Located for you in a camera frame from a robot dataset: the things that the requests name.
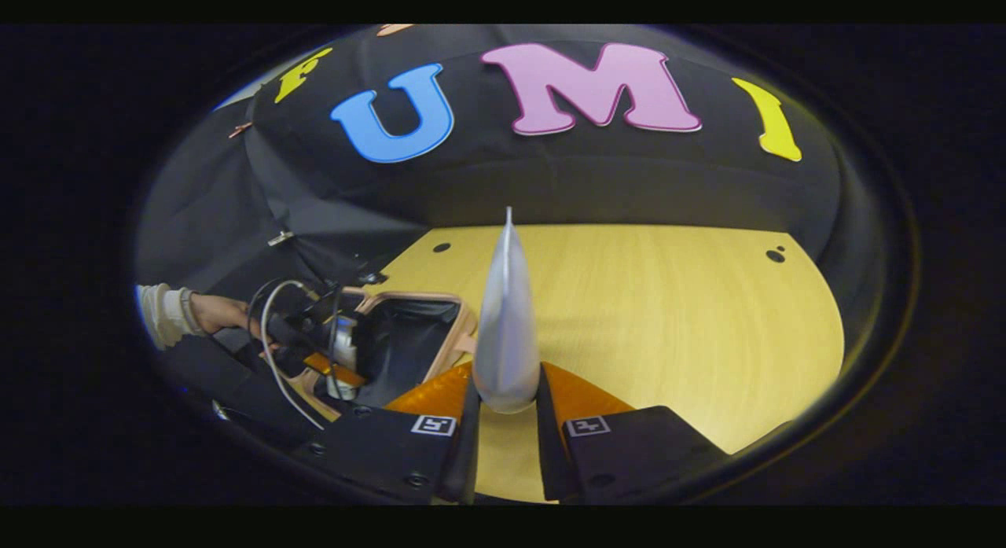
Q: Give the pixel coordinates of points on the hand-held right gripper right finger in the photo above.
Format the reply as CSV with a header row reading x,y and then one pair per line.
x,y
550,461

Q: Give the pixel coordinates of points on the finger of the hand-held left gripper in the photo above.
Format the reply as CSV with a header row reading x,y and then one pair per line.
x,y
334,369

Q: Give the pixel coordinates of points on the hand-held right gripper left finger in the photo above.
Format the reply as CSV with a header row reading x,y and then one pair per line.
x,y
464,461

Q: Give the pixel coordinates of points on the pink suitcase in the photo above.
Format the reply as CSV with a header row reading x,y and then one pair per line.
x,y
401,343

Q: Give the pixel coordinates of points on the white skin care tube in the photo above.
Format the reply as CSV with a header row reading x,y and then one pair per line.
x,y
507,336

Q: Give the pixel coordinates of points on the white backdrop clip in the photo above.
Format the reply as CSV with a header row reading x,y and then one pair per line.
x,y
280,238

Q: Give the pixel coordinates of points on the copper backdrop clip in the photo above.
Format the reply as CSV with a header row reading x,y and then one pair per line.
x,y
240,130

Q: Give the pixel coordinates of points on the black backdrop cloth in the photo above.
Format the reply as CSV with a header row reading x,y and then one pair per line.
x,y
629,178

